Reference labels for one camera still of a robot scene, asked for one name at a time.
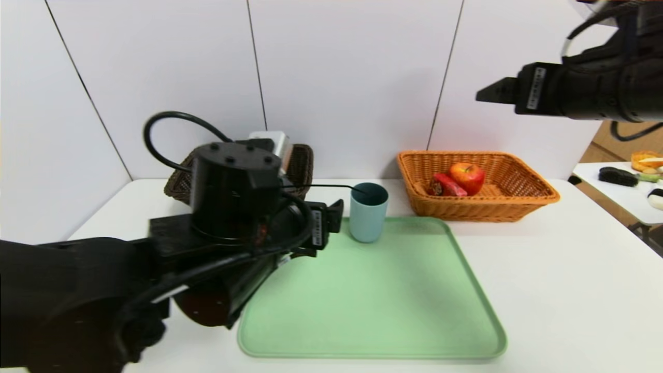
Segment red apple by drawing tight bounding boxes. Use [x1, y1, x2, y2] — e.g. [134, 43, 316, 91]
[449, 162, 485, 196]

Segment wooden cabinet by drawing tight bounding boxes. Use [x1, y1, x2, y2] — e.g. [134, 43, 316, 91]
[580, 122, 663, 164]

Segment dark brown wicker basket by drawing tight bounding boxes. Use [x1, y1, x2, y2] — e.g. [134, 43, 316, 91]
[165, 144, 314, 205]

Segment blue-grey plastic cup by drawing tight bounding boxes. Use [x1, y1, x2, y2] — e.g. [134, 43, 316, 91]
[349, 182, 389, 243]

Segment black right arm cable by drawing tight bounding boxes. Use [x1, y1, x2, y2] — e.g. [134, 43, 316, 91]
[610, 120, 663, 142]

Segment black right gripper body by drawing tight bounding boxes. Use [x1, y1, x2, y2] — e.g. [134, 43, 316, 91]
[514, 62, 621, 122]

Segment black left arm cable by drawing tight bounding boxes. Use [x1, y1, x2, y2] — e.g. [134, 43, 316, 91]
[143, 111, 234, 174]

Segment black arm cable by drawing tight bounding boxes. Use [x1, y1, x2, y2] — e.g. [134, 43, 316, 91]
[610, 120, 663, 142]
[143, 111, 234, 174]

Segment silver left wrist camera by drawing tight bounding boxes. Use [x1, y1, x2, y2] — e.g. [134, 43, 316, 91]
[249, 131, 291, 174]

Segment red juice carton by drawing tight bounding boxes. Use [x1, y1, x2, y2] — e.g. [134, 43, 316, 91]
[427, 173, 468, 197]

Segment black brush green handle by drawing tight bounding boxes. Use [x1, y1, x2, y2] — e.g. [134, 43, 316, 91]
[598, 167, 661, 188]

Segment orange wicker basket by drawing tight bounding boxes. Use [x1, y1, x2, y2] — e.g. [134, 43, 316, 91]
[396, 151, 560, 222]

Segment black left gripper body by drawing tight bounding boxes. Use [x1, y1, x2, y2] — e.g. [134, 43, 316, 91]
[300, 201, 330, 250]

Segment orange woven bowl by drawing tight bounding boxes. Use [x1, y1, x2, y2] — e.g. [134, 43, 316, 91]
[629, 151, 663, 173]

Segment thin black cable tie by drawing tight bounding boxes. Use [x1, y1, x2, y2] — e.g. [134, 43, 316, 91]
[282, 184, 369, 195]

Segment light green plastic tray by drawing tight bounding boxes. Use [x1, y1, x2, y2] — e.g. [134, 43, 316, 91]
[238, 216, 508, 359]

